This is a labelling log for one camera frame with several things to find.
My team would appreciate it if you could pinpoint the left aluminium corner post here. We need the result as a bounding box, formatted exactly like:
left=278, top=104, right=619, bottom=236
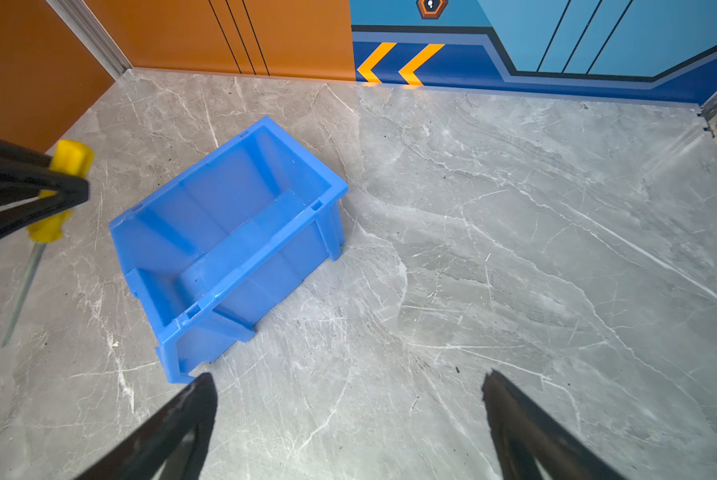
left=46, top=0, right=132, bottom=80

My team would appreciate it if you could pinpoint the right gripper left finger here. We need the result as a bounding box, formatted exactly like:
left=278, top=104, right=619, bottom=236
left=78, top=373, right=218, bottom=479

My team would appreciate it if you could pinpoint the blue plastic storage bin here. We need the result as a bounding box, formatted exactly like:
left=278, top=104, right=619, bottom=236
left=110, top=118, right=348, bottom=384

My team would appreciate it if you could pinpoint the yellow handled screwdriver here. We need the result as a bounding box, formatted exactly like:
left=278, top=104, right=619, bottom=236
left=0, top=139, right=96, bottom=348

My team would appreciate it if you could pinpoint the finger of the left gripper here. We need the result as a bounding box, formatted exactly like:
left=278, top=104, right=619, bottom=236
left=0, top=140, right=90, bottom=243

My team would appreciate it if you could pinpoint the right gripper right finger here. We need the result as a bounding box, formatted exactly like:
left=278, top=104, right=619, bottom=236
left=482, top=370, right=623, bottom=479

